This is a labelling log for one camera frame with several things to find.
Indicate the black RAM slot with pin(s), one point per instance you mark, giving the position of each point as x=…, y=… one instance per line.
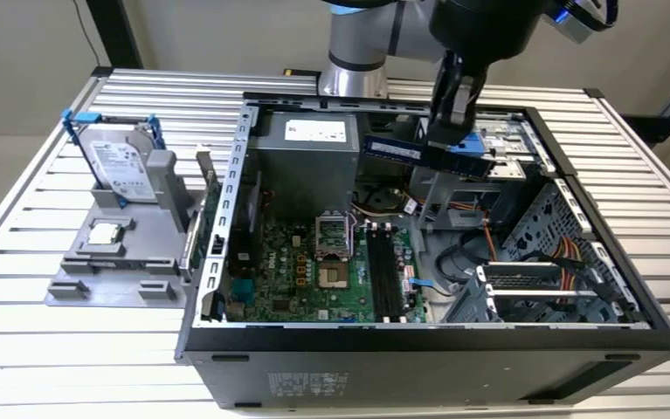
x=395, y=279
x=377, y=279

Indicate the black case fan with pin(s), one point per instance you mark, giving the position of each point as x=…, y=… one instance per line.
x=250, y=209

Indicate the green motherboard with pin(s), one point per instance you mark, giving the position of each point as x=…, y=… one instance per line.
x=341, y=305

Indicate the blue drive latch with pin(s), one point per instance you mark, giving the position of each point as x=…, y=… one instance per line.
x=475, y=142

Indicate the grey power supply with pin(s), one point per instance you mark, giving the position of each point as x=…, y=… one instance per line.
x=305, y=187

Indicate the white barcode tag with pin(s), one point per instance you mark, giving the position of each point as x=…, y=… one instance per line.
x=409, y=207

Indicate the hard disk in blue carrier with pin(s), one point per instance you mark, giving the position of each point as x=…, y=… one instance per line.
x=117, y=166

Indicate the CPU socket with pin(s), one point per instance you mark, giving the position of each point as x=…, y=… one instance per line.
x=334, y=276

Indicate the silver optical drive cage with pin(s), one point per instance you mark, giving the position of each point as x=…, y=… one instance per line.
x=435, y=201

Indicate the silver CPU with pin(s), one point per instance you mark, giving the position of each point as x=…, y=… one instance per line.
x=103, y=235

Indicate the green graphics card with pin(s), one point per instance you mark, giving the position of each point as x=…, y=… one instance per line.
x=212, y=196

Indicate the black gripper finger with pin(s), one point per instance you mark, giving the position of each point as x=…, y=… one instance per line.
x=441, y=109

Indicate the black metal stand post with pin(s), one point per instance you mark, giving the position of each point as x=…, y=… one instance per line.
x=120, y=39

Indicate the grey parts rack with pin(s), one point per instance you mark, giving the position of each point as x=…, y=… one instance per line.
x=113, y=290

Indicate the black PC case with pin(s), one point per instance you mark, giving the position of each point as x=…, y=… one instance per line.
x=371, y=375

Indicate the silver disk bay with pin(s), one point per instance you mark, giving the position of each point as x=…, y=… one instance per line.
x=521, y=277

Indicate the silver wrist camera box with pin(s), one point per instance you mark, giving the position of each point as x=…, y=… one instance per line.
x=576, y=26

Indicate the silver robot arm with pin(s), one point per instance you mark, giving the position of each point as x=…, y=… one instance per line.
x=358, y=39

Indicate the blue data plug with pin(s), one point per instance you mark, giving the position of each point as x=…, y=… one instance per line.
x=423, y=281

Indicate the blue RAM stick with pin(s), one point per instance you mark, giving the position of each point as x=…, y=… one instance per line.
x=393, y=149

